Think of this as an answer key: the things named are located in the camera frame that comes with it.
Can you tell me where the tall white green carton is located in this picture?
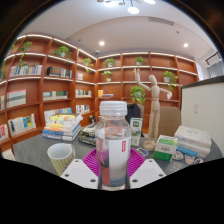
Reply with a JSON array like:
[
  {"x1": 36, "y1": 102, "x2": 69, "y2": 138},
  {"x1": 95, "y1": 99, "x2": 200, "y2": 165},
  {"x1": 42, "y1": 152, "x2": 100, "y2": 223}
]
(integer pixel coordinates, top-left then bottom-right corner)
[{"x1": 129, "y1": 117, "x2": 144, "y2": 148}]

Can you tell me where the wooden shelf unit with books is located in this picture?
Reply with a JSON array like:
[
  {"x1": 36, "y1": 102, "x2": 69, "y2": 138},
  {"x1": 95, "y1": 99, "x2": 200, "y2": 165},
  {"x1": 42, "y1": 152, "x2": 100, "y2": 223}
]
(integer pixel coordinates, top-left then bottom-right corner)
[{"x1": 0, "y1": 33, "x2": 200, "y2": 158}]

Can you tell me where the tan chair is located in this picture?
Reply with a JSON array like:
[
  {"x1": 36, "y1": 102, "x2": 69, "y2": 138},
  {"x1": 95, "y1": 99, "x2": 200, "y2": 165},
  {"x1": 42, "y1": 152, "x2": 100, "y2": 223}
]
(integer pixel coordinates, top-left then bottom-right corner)
[{"x1": 158, "y1": 105, "x2": 183, "y2": 138}]

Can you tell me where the stack of white books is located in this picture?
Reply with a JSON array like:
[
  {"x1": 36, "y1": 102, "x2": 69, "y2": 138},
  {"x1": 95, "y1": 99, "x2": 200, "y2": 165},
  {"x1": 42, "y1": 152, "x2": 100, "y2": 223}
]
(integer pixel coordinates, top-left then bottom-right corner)
[{"x1": 173, "y1": 125, "x2": 213, "y2": 158}]

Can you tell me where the ceiling air vent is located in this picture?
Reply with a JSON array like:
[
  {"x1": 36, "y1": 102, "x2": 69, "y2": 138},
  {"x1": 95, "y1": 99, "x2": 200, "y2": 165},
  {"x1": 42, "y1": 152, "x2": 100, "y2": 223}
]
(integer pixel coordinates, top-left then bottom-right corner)
[{"x1": 148, "y1": 16, "x2": 175, "y2": 27}]

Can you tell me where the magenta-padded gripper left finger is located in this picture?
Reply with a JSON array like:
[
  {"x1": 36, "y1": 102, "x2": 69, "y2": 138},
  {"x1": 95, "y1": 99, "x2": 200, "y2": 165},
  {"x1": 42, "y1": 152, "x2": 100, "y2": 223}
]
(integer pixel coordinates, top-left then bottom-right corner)
[{"x1": 60, "y1": 148, "x2": 100, "y2": 190}]

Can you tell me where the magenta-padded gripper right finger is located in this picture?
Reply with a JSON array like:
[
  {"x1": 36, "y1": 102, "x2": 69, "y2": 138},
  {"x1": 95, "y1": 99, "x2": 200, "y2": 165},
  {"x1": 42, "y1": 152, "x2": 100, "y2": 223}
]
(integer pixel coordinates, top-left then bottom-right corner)
[{"x1": 128, "y1": 148, "x2": 167, "y2": 190}]

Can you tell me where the yellow striped white cup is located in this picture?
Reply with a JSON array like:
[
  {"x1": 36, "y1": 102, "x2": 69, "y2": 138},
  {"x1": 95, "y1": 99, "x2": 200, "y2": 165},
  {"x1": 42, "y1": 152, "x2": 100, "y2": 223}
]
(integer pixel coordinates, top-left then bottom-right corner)
[{"x1": 46, "y1": 142, "x2": 77, "y2": 177}]

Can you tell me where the clear plastic water bottle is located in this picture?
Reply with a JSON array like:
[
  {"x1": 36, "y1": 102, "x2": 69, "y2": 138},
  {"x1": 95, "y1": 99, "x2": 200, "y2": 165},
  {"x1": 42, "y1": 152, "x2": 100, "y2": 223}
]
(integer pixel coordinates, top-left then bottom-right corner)
[{"x1": 95, "y1": 100, "x2": 132, "y2": 191}]

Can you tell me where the wooden artist mannequin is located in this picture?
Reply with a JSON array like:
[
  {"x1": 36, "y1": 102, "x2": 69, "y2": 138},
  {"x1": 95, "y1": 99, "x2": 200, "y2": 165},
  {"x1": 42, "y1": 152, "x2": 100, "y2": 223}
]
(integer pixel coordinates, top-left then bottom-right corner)
[{"x1": 133, "y1": 67, "x2": 173, "y2": 152}]

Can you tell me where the stack of dark books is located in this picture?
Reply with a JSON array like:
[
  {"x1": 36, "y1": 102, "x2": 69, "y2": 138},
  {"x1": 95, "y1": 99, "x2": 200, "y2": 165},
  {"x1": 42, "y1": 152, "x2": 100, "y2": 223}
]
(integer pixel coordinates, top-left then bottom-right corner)
[{"x1": 77, "y1": 122, "x2": 99, "y2": 147}]

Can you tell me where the stack of colourful books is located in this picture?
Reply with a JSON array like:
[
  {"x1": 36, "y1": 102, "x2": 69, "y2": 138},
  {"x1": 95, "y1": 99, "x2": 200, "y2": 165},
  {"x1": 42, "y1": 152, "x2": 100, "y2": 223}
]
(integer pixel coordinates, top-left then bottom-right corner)
[{"x1": 41, "y1": 113, "x2": 84, "y2": 142}]

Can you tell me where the grey window curtain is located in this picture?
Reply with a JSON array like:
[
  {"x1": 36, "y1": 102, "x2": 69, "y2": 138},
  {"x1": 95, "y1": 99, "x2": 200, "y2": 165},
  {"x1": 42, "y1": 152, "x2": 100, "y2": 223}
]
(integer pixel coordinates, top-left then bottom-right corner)
[{"x1": 205, "y1": 51, "x2": 224, "y2": 79}]

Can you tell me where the green white box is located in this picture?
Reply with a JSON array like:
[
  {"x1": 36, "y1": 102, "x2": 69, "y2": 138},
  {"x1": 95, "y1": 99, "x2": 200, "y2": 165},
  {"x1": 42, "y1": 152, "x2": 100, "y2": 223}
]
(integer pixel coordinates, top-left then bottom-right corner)
[{"x1": 152, "y1": 134, "x2": 179, "y2": 163}]

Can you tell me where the dark chair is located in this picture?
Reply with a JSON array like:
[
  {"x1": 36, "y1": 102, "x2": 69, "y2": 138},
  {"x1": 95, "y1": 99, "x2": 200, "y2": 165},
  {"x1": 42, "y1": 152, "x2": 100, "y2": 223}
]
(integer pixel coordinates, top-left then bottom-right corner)
[{"x1": 125, "y1": 103, "x2": 145, "y2": 126}]

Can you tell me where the ceiling lamp with round lights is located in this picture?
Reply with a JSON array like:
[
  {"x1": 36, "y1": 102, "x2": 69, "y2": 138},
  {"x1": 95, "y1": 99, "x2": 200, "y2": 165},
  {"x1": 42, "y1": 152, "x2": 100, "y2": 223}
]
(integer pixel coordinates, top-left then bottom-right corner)
[{"x1": 96, "y1": 0, "x2": 157, "y2": 15}]

